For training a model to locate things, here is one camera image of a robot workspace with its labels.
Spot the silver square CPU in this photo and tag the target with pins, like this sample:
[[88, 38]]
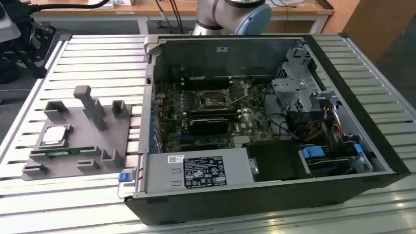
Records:
[[56, 135]]

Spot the black RAM slot bank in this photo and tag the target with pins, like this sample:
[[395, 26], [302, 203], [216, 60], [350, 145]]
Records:
[[211, 114], [208, 83]]

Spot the CPU socket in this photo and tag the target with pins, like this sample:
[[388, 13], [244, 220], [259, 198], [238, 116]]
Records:
[[215, 100]]

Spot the grey parts rack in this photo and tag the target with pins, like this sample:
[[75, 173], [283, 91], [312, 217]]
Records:
[[84, 136]]

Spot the green RAM stick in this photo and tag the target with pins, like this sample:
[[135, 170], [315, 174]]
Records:
[[59, 151]]

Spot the white box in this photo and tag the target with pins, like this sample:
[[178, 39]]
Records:
[[120, 3]]

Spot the blue case latch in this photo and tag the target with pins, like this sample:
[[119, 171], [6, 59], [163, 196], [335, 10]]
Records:
[[126, 177]]

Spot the grey power supply unit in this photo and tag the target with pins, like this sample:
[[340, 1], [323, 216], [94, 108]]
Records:
[[159, 170]]

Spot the black graphics card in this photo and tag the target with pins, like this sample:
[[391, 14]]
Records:
[[208, 125]]

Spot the metal locking lever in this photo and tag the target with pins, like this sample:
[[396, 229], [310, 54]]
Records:
[[240, 99]]

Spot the green motherboard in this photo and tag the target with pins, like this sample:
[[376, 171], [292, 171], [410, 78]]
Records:
[[250, 122]]

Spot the small silver heatsink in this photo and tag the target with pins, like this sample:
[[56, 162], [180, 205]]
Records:
[[242, 141]]

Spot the silver metal drive cage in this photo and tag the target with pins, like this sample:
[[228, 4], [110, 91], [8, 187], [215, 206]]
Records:
[[292, 90]]

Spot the wooden desk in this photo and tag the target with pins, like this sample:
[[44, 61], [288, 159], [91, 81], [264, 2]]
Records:
[[292, 11]]

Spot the black plastic shroud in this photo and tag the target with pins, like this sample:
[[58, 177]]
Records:
[[276, 161]]

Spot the black open PC case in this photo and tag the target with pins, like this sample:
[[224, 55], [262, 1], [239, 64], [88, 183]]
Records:
[[260, 204]]

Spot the hard disk in blue carrier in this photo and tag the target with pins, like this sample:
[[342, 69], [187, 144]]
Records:
[[312, 152]]

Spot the blue plastic clip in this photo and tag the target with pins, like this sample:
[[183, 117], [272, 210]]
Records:
[[358, 149]]

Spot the wooden cabinet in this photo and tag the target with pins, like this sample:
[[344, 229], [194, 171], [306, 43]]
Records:
[[380, 24]]

